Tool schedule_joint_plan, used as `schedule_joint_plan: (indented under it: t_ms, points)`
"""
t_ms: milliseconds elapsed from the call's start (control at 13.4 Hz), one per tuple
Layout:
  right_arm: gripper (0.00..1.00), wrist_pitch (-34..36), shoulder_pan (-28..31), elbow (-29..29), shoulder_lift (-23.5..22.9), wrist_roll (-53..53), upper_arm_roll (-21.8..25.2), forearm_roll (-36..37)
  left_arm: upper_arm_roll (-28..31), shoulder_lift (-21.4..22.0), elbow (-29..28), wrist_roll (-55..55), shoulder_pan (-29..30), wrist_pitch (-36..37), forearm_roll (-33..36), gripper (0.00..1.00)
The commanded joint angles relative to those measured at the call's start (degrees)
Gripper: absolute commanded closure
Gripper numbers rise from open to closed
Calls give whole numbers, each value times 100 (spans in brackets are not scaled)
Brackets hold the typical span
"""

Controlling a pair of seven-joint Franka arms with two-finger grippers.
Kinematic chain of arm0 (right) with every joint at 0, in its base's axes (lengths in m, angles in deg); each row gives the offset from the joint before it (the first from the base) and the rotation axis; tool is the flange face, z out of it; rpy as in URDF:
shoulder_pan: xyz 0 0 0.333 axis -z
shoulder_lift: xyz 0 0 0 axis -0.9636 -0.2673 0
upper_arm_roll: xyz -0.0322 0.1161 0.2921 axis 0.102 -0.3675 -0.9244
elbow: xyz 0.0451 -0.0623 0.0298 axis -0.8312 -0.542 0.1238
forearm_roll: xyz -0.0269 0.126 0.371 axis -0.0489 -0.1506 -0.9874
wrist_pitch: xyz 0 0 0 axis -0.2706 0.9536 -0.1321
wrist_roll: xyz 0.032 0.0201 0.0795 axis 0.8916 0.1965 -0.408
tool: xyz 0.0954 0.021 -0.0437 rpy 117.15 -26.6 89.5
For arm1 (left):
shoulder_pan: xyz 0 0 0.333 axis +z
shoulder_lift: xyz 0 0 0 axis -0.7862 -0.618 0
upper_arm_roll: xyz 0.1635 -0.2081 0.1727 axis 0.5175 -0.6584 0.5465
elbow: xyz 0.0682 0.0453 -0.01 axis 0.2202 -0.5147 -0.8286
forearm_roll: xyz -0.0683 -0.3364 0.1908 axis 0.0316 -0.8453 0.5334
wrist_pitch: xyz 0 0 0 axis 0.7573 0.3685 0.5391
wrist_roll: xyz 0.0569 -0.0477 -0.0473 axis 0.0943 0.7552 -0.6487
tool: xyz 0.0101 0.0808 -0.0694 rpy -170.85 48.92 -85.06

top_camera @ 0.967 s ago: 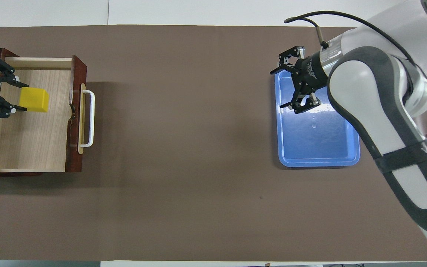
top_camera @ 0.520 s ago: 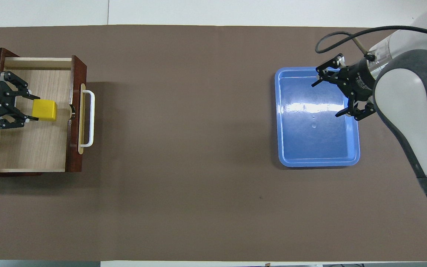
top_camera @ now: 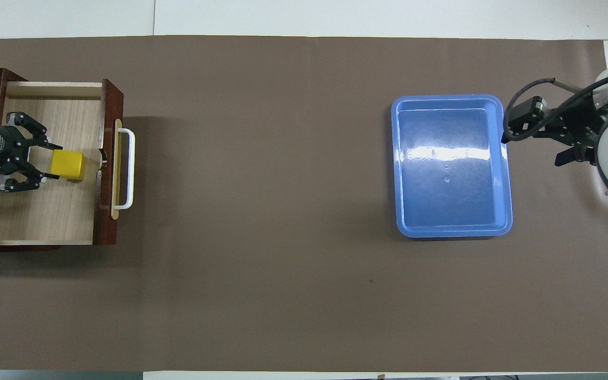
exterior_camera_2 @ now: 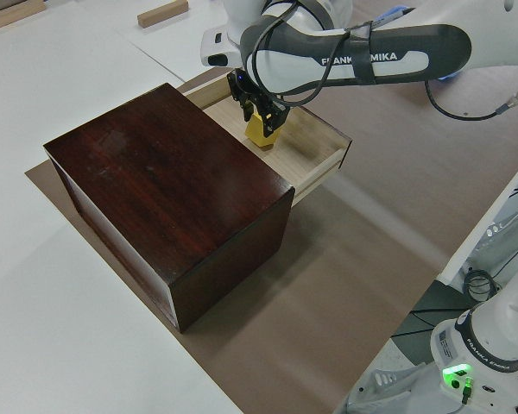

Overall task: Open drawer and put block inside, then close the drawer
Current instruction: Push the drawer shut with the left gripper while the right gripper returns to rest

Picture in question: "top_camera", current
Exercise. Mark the yellow cube block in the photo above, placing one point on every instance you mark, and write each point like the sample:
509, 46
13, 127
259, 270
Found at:
69, 164

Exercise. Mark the brown table mat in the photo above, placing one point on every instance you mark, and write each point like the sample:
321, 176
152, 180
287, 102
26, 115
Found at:
283, 237

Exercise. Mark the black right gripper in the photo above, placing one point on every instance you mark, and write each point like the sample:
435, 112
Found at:
578, 126

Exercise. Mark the blue plastic tray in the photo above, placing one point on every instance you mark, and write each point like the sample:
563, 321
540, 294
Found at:
452, 174

